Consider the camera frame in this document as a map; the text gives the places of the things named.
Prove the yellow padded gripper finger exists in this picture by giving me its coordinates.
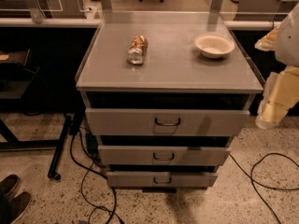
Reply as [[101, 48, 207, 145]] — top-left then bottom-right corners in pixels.
[[255, 66, 299, 130]]

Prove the grey drawer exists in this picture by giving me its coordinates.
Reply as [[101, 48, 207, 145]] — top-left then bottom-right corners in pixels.
[[99, 146, 230, 166], [86, 108, 249, 136], [107, 171, 218, 188]]

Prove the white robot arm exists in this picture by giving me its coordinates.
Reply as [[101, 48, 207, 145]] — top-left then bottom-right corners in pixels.
[[255, 5, 299, 130]]

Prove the grey drawer cabinet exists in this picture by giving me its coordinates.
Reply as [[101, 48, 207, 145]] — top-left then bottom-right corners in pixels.
[[75, 10, 265, 194]]

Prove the white paper bowl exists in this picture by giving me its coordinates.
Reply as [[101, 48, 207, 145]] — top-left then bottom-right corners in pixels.
[[194, 34, 235, 59]]

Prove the crushed gold soda can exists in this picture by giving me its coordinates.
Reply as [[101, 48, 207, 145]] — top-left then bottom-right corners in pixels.
[[127, 35, 149, 65]]

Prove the black power adapter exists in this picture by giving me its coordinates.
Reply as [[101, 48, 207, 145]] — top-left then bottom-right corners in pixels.
[[85, 133, 98, 155]]

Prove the brown right shoe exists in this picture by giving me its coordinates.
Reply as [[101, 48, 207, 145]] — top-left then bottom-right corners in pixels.
[[8, 191, 31, 224]]

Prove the brown shoe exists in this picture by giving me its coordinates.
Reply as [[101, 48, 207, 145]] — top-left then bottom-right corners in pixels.
[[0, 175, 20, 198], [8, 191, 31, 224]]

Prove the brown left shoe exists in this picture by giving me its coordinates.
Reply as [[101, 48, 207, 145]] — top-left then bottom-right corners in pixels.
[[0, 175, 20, 198]]

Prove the black floor cable right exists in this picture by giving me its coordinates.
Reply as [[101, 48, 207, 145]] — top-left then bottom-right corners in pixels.
[[229, 152, 299, 224]]

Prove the black floor cable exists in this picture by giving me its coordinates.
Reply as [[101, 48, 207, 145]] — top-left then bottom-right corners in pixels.
[[229, 152, 299, 224], [68, 126, 125, 224]]

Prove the black floor cable left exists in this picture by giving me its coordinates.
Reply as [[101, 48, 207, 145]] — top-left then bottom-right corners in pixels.
[[68, 126, 125, 224]]

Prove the black table frame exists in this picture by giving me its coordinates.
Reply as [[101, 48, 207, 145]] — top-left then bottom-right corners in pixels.
[[0, 49, 73, 181]]

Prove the white horizontal rail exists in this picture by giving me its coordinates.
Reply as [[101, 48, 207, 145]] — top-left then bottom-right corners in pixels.
[[0, 18, 281, 31]]

